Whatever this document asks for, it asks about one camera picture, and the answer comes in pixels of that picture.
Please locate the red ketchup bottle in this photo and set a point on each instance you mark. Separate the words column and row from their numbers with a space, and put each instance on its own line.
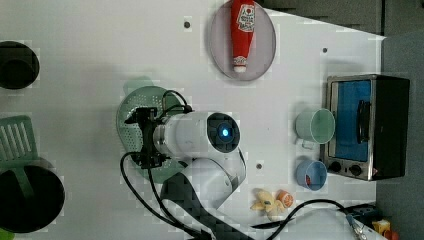
column 242, row 30

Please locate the grey round plate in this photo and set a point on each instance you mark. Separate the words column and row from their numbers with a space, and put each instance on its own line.
column 262, row 48

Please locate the green spatula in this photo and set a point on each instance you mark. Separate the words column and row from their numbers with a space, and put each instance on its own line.
column 18, row 149

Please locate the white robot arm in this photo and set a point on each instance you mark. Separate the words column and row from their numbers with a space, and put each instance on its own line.
column 206, row 147

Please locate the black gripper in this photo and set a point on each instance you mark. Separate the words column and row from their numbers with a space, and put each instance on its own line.
column 149, row 156

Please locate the orange slice toy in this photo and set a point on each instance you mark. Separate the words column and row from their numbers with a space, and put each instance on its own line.
column 285, row 198

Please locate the black cylinder holder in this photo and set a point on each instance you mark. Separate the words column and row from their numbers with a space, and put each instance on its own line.
column 25, row 215

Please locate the blue cup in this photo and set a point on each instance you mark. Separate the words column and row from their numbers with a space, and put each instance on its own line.
column 317, row 172

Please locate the peeled banana toy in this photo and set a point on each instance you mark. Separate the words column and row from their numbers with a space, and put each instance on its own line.
column 269, row 204

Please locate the green mug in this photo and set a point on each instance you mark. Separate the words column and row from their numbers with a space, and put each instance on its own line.
column 315, row 127

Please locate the red strawberry toy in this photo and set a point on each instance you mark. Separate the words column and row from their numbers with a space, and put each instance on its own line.
column 308, row 180

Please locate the black toaster oven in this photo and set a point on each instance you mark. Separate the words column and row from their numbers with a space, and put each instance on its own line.
column 371, row 115

